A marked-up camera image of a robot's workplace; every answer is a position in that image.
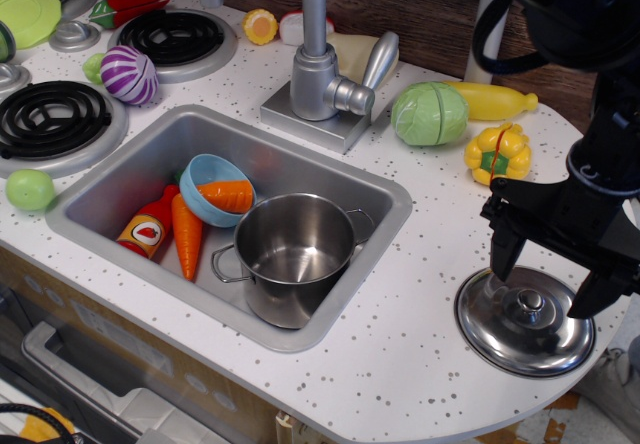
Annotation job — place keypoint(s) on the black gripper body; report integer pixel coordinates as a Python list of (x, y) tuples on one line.
[(586, 227)]

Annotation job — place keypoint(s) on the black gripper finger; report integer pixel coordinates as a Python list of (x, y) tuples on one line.
[(601, 289), (507, 243)]

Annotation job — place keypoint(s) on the stainless steel pot lid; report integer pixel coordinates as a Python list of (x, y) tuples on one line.
[(521, 325)]

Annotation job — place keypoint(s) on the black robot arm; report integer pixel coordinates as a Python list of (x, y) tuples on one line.
[(602, 37)]

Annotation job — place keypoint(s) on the yellow toy bell pepper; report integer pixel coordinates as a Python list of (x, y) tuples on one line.
[(499, 152)]

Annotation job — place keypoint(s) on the green toy cabbage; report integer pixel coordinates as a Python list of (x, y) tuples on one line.
[(429, 114)]

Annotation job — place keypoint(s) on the silver toy faucet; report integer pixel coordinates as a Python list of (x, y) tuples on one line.
[(319, 104)]

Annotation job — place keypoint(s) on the cream toy cheese wedge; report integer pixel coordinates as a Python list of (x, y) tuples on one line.
[(353, 53)]

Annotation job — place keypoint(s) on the orange toy carrot in bowl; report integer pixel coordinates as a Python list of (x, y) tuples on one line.
[(234, 196)]

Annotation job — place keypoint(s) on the light blue toy bowl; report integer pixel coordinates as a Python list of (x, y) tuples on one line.
[(202, 169)]

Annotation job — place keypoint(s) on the red white toy radish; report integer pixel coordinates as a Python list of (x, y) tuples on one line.
[(296, 30)]

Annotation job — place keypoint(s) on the long orange toy carrot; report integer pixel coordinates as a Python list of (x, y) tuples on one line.
[(187, 229)]

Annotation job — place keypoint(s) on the yellow toy lemon half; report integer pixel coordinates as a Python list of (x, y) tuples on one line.
[(260, 26)]

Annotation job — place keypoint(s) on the red toy ketchup bottle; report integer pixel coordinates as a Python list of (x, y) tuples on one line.
[(149, 227)]

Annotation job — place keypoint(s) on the back right black stove burner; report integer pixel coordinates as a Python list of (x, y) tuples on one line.
[(183, 44)]

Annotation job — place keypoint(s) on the silver toy sink basin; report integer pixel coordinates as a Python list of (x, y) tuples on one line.
[(96, 209)]

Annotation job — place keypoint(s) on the purple striped toy onion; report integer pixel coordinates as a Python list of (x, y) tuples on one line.
[(129, 75)]

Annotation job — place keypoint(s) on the small green toy vegetable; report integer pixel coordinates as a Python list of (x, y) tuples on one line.
[(92, 68)]

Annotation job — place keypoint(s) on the front black stove burner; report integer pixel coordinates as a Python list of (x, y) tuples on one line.
[(59, 127)]

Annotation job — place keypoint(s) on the red toy chili pepper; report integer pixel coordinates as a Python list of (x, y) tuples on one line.
[(111, 14)]

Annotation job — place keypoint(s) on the silver stove knob upper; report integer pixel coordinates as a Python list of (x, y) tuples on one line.
[(73, 36)]

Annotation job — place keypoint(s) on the silver stove knob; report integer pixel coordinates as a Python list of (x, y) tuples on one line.
[(12, 78), (73, 36)]

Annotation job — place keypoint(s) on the green toy apple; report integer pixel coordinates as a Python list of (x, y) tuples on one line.
[(29, 189)]

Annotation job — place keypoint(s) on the yellow toy on floor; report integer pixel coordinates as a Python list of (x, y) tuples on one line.
[(37, 430)]

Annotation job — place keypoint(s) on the silver stove knob lower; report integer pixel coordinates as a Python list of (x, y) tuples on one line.
[(12, 78)]

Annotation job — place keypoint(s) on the light green toy plate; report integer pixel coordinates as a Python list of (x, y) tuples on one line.
[(31, 22)]

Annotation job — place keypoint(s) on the dark green toy piece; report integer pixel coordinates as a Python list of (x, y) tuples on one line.
[(8, 46)]

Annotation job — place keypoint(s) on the right silver support post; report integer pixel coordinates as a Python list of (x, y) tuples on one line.
[(483, 61)]

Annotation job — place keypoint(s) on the silver oven door handle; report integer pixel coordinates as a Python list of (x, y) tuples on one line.
[(136, 412)]

